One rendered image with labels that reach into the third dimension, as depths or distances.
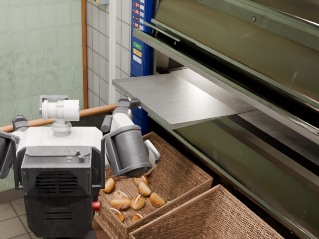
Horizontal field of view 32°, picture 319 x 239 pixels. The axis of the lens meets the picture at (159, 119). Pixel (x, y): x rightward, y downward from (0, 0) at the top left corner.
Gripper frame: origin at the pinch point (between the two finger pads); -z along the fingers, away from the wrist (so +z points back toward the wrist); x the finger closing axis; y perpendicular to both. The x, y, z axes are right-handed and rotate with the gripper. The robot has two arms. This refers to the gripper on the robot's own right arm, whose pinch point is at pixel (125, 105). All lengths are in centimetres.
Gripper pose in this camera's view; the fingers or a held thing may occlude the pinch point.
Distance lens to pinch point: 247.5
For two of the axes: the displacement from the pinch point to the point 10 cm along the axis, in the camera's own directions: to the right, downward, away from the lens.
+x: 0.4, -9.0, -4.4
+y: -10.0, -0.7, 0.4
